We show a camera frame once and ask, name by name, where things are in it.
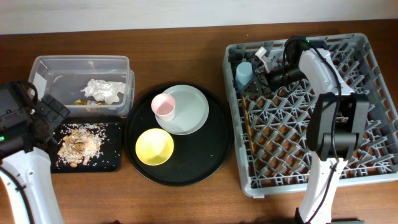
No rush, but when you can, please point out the wooden chopstick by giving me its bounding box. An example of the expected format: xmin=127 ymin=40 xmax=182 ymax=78
xmin=242 ymin=96 xmax=253 ymax=150
xmin=244 ymin=111 xmax=255 ymax=155

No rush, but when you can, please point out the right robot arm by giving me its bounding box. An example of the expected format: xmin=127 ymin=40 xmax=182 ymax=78
xmin=249 ymin=35 xmax=369 ymax=224

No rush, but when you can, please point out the grey plate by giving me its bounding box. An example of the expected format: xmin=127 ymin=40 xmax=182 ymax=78
xmin=155 ymin=85 xmax=209 ymax=135

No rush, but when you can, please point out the white napkin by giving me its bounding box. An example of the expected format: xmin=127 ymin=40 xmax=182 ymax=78
xmin=81 ymin=79 xmax=126 ymax=105

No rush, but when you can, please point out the blue cup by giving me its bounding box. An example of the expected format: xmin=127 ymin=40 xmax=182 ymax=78
xmin=235 ymin=62 xmax=254 ymax=90

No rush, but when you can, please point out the grey dishwasher rack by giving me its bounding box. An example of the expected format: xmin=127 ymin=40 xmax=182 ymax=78
xmin=223 ymin=33 xmax=397 ymax=198

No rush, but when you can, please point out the black rectangular tray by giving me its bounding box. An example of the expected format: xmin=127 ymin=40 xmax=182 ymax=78
xmin=48 ymin=116 xmax=124 ymax=174

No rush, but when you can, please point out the clear plastic waste bin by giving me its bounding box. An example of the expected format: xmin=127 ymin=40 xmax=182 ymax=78
xmin=29 ymin=55 xmax=134 ymax=118

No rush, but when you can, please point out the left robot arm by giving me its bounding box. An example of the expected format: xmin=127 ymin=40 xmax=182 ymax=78
xmin=1 ymin=80 xmax=70 ymax=223

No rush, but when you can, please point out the yellow bowl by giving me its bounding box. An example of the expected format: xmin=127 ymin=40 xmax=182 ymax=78
xmin=135 ymin=128 xmax=174 ymax=166

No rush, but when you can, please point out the gold foil wrapper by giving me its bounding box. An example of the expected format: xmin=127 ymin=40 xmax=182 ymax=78
xmin=73 ymin=100 xmax=106 ymax=106

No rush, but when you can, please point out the round black serving tray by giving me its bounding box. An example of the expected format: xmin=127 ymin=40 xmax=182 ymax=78
xmin=124 ymin=83 xmax=234 ymax=187

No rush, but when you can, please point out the pink cup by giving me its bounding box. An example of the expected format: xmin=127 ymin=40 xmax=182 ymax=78
xmin=151 ymin=93 xmax=176 ymax=121

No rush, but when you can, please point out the food scraps pile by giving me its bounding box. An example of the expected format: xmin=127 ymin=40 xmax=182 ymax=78
xmin=55 ymin=123 xmax=123 ymax=169

